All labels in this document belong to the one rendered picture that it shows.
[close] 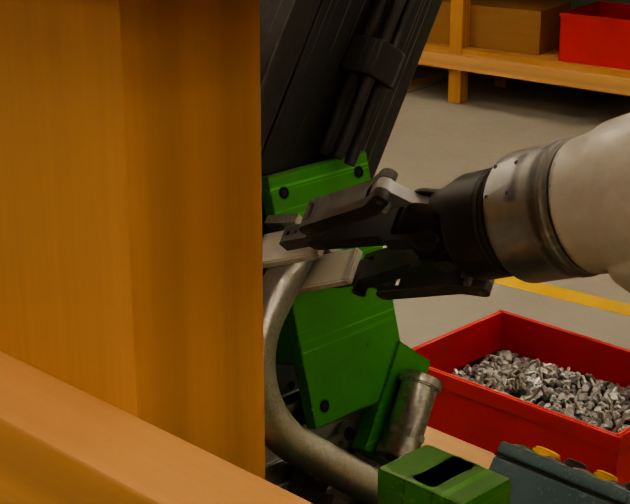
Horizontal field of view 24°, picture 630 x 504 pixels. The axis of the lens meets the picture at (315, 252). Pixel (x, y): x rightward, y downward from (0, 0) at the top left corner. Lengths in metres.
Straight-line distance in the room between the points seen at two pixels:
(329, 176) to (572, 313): 3.27
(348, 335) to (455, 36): 5.82
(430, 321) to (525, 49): 2.81
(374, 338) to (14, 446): 0.54
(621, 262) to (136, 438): 0.33
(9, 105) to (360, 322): 0.53
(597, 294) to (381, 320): 3.38
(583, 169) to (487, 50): 6.08
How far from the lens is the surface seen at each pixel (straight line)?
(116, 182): 0.71
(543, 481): 1.41
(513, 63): 6.81
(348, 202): 1.02
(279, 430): 1.11
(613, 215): 0.88
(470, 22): 7.02
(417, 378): 1.23
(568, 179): 0.91
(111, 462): 0.70
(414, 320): 4.33
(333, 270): 1.11
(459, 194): 0.98
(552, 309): 4.46
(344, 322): 1.21
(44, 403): 0.76
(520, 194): 0.93
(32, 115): 0.75
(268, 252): 1.12
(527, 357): 1.85
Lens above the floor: 1.59
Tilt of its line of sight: 19 degrees down
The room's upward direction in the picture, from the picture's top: straight up
